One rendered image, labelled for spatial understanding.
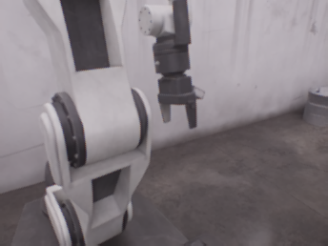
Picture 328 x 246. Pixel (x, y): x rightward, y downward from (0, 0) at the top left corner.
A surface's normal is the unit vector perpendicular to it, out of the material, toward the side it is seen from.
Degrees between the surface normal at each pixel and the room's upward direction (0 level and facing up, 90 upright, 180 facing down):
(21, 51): 90
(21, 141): 90
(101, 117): 66
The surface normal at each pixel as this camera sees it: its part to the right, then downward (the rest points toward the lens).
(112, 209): 0.29, -0.66
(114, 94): 0.54, -0.11
